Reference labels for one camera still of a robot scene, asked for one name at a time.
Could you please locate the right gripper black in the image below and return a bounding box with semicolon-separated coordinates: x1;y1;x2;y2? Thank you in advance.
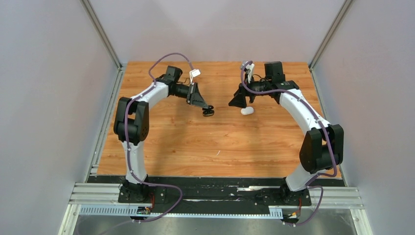
229;73;271;108

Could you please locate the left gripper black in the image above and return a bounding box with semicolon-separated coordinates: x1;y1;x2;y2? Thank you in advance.
172;83;208;109

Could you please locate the white earbud charging case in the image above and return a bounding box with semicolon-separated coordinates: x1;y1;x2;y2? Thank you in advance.
240;107;254;116

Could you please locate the black earbud charging case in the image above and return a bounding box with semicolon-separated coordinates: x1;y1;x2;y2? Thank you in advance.
202;105;215;117

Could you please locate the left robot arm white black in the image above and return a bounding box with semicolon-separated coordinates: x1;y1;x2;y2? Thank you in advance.
114;66;214;202

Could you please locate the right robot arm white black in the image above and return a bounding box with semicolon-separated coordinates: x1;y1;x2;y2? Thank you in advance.
229;61;344;205

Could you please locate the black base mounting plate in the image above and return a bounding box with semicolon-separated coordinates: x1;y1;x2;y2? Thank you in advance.
87;176;346;215

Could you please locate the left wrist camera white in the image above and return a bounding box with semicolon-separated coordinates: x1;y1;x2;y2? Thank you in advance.
189;69;201;85

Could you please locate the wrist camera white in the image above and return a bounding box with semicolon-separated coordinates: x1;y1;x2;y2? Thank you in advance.
240;61;254;84
189;69;201;85

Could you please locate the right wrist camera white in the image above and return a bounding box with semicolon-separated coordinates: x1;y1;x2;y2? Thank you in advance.
240;61;254;84

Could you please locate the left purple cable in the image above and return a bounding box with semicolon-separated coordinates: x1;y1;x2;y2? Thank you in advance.
124;52;195;224

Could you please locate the purple cable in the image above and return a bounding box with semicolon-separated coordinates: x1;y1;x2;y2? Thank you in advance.
124;52;195;224
240;60;339;227

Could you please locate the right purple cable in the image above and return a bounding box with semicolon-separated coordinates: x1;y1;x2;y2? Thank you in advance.
240;60;339;227

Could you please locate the left aluminium frame post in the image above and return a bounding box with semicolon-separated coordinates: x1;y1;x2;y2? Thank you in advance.
80;0;123;70

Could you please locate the aluminium frame post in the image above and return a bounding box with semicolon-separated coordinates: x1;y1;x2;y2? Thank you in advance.
308;0;354;71
80;0;123;70

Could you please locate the aluminium front rail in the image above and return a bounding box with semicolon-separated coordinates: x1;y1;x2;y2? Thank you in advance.
69;183;364;209

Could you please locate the right aluminium frame post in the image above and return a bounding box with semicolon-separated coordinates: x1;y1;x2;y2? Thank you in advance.
308;0;354;71

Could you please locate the white slotted cable duct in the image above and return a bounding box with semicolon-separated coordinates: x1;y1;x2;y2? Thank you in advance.
79;207;284;219

